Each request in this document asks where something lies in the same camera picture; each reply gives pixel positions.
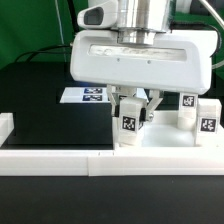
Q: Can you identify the black cable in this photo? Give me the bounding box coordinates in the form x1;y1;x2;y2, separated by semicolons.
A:
13;0;79;64

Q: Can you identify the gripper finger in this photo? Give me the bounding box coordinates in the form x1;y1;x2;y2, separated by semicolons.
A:
106;85;120;117
145;90;164;122

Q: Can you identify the white U-shaped fence wall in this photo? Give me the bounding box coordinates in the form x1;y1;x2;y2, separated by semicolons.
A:
0;113;224;176

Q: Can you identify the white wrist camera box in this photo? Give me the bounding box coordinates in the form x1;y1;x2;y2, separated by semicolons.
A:
77;0;118;30

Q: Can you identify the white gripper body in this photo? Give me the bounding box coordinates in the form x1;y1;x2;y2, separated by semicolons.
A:
70;30;217;95

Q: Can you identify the white marker sheet with tags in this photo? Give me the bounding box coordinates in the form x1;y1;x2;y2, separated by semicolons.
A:
60;87;109;103

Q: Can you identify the thin white cable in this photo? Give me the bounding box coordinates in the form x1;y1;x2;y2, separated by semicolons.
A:
54;0;68;63

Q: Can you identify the grey camera cable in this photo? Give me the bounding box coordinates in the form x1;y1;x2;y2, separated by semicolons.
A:
169;0;224;71

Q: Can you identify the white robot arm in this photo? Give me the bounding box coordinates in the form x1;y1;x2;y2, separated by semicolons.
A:
70;0;220;116

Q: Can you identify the white square table top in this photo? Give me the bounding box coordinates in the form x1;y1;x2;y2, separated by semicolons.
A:
112;110;224;149

